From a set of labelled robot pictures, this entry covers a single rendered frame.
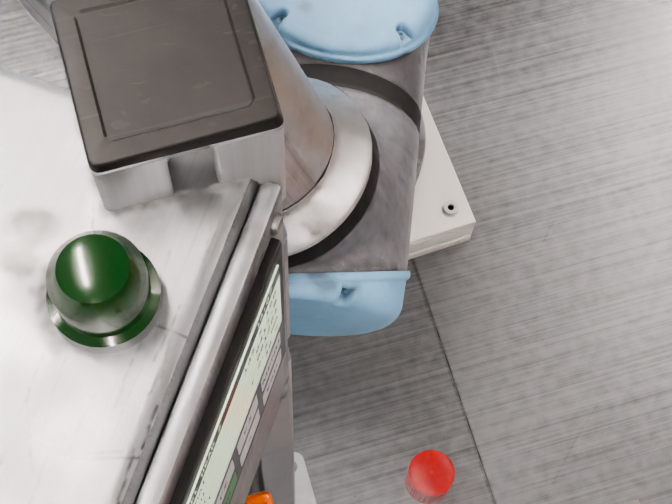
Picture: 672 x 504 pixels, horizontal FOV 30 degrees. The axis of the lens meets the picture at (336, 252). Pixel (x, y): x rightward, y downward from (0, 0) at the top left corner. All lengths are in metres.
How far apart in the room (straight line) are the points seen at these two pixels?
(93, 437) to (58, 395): 0.01
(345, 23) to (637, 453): 0.41
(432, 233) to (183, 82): 0.68
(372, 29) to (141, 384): 0.50
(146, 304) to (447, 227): 0.69
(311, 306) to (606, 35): 0.48
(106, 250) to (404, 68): 0.52
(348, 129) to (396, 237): 0.08
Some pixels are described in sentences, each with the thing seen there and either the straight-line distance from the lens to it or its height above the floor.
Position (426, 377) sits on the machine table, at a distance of 0.96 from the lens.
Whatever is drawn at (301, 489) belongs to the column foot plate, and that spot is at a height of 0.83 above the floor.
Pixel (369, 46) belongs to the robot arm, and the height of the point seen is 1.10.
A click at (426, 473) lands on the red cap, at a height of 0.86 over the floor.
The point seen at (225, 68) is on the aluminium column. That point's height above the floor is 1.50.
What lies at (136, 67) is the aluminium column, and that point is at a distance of 0.29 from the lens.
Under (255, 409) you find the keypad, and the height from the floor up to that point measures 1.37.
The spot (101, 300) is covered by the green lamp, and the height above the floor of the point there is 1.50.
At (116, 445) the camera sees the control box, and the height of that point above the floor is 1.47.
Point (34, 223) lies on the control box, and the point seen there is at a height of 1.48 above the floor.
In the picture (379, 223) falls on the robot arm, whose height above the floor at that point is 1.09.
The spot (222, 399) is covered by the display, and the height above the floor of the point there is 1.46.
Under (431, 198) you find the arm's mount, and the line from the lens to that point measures 0.97.
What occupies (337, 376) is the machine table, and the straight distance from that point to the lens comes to 0.96.
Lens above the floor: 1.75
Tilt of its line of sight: 69 degrees down
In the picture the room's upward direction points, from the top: 4 degrees clockwise
